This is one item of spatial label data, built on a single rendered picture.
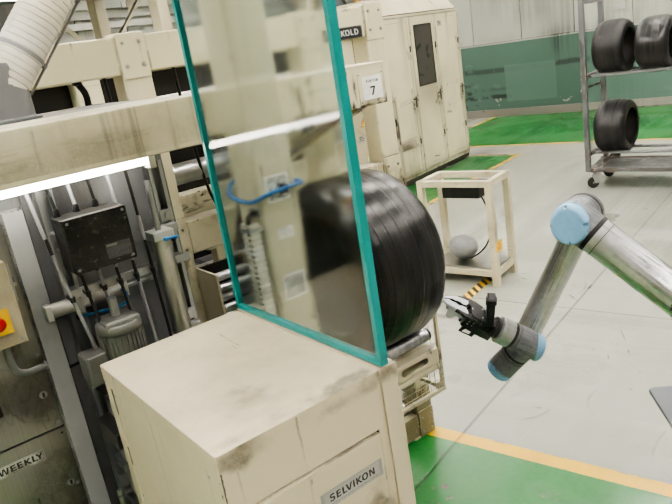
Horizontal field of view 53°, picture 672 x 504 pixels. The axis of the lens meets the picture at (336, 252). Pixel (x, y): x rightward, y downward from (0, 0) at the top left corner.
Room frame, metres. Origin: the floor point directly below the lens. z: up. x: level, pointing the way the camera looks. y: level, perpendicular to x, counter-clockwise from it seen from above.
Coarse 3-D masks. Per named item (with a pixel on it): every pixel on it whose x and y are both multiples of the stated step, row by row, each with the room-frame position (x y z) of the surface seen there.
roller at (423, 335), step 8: (424, 328) 2.05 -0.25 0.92; (408, 336) 2.01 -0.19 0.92; (416, 336) 2.01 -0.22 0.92; (424, 336) 2.02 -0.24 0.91; (392, 344) 1.97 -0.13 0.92; (400, 344) 1.96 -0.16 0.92; (408, 344) 1.97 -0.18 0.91; (416, 344) 1.99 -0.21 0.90; (392, 352) 1.93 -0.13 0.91; (400, 352) 1.95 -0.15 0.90
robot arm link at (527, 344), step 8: (520, 328) 1.96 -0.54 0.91; (528, 328) 1.98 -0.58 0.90; (520, 336) 1.94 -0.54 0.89; (528, 336) 1.94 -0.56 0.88; (536, 336) 1.95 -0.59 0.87; (544, 336) 1.98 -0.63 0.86; (512, 344) 1.94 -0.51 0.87; (520, 344) 1.93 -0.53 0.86; (528, 344) 1.93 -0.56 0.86; (536, 344) 1.94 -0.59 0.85; (544, 344) 1.94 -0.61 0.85; (512, 352) 1.96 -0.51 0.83; (520, 352) 1.95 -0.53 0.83; (528, 352) 1.94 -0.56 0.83; (536, 352) 1.93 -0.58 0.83; (520, 360) 1.96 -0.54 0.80; (528, 360) 1.97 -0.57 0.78; (536, 360) 1.95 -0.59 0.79
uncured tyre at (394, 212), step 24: (384, 192) 1.96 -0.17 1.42; (408, 192) 1.99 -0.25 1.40; (384, 216) 1.88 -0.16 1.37; (408, 216) 1.91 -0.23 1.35; (384, 240) 1.83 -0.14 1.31; (408, 240) 1.86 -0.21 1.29; (432, 240) 1.91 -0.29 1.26; (384, 264) 1.80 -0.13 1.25; (408, 264) 1.83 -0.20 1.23; (432, 264) 1.88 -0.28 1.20; (384, 288) 1.80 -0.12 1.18; (408, 288) 1.82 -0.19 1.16; (432, 288) 1.88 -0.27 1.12; (384, 312) 1.81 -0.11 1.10; (408, 312) 1.84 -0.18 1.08; (432, 312) 1.93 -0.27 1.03
